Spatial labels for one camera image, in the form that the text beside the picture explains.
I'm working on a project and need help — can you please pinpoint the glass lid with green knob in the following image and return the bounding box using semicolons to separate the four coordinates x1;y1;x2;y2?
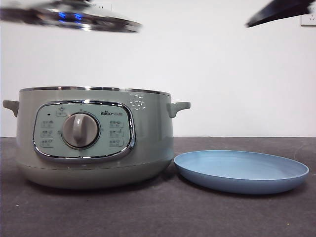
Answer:
0;0;143;33

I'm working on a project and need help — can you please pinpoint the blue round plate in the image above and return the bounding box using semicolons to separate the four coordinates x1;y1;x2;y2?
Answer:
173;149;310;195

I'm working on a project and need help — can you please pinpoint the pale green electric steamer pot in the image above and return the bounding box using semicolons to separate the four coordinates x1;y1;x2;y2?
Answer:
2;86;192;190

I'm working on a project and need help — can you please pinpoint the white wall socket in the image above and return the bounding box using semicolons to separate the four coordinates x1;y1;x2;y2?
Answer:
300;9;316;27

